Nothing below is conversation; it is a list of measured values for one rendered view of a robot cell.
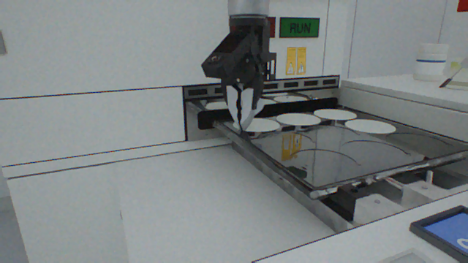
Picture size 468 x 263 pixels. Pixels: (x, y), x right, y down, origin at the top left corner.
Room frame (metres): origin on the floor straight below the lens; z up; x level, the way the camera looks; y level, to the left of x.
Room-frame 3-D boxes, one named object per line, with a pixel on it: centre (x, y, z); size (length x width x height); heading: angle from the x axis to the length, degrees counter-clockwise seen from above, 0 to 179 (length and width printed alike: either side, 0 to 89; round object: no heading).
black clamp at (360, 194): (0.33, -0.14, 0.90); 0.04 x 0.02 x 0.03; 24
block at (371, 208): (0.27, -0.17, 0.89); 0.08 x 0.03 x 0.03; 24
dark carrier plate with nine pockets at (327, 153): (0.57, -0.19, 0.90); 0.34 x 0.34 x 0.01; 24
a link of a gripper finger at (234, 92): (0.61, -0.01, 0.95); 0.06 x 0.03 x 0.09; 144
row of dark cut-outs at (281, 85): (0.76, -0.09, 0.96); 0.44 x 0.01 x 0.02; 114
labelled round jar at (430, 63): (0.85, -0.54, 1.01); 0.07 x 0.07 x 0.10
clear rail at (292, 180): (0.49, -0.02, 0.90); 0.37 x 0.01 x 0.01; 24
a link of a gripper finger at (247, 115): (0.59, -0.04, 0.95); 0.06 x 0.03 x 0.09; 144
